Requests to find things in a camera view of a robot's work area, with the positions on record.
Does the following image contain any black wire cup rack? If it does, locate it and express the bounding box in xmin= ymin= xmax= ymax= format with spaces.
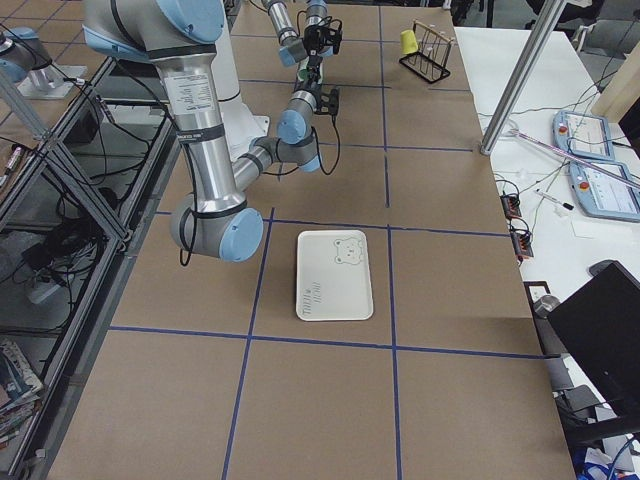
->
xmin=399 ymin=20 xmax=455 ymax=84

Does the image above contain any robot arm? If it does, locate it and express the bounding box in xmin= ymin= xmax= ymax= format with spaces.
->
xmin=261 ymin=0 xmax=328 ymax=67
xmin=83 ymin=1 xmax=327 ymax=262

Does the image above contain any light green cup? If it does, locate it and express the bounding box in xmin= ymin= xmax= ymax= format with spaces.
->
xmin=296 ymin=55 xmax=323 ymax=83

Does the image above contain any cream bear tray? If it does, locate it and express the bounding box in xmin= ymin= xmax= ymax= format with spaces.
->
xmin=296 ymin=230 xmax=374 ymax=322

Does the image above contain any yellow cup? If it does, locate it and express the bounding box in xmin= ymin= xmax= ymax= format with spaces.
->
xmin=400 ymin=29 xmax=419 ymax=56

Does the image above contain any black marker pen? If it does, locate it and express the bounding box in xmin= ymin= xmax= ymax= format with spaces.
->
xmin=535 ymin=189 xmax=574 ymax=211

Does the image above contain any metal cylinder can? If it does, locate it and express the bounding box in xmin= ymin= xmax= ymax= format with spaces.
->
xmin=533 ymin=294 xmax=561 ymax=319

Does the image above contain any teach pendant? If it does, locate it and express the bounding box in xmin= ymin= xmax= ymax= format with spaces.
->
xmin=569 ymin=161 xmax=639 ymax=222
xmin=553 ymin=110 xmax=615 ymax=161

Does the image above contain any white camera pedestal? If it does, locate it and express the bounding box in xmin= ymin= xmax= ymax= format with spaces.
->
xmin=212 ymin=1 xmax=270 ymax=162

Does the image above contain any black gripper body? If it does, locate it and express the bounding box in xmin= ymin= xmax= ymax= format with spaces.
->
xmin=303 ymin=24 xmax=325 ymax=57
xmin=294 ymin=75 xmax=323 ymax=103

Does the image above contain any aluminium frame post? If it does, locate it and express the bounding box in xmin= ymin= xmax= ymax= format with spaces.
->
xmin=480 ymin=0 xmax=568 ymax=156

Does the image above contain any lower teach pendant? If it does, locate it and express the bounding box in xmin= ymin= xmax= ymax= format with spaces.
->
xmin=569 ymin=161 xmax=639 ymax=222

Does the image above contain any orange connector box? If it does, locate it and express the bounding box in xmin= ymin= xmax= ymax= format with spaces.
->
xmin=500 ymin=193 xmax=522 ymax=220
xmin=510 ymin=229 xmax=534 ymax=260

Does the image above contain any upper teach pendant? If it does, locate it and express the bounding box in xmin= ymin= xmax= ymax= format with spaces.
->
xmin=553 ymin=110 xmax=615 ymax=161

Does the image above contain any black monitor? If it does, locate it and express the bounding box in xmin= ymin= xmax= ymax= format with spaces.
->
xmin=548 ymin=261 xmax=639 ymax=415

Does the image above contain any upper orange connector box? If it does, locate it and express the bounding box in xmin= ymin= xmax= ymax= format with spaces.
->
xmin=500 ymin=193 xmax=522 ymax=220

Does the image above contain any lower orange connector box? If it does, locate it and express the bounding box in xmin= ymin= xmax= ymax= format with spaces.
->
xmin=510 ymin=229 xmax=534 ymax=260

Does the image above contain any stack of magazines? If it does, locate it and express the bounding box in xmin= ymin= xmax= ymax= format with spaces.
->
xmin=1 ymin=338 xmax=44 ymax=449

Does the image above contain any black camera cable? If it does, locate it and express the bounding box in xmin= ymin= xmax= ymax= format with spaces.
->
xmin=262 ymin=112 xmax=342 ymax=177

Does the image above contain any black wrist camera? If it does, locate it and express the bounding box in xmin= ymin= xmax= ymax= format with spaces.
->
xmin=318 ymin=87 xmax=340 ymax=117
xmin=320 ymin=17 xmax=343 ymax=56

